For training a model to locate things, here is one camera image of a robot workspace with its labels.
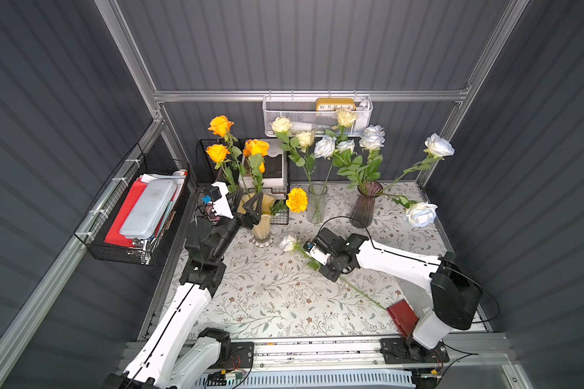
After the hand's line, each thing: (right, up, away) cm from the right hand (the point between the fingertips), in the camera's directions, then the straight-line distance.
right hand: (331, 264), depth 86 cm
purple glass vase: (+17, +19, +21) cm, 34 cm away
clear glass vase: (-4, +26, +11) cm, 28 cm away
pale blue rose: (+4, +37, -6) cm, 38 cm away
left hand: (-24, +25, -21) cm, 41 cm away
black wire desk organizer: (-57, +36, +31) cm, 74 cm away
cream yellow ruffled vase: (-25, +12, +2) cm, 28 cm away
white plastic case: (-56, +20, -16) cm, 62 cm away
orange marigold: (-12, +23, -17) cm, 31 cm away
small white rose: (-15, +7, -1) cm, 17 cm away
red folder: (-63, +13, -21) cm, 67 cm away
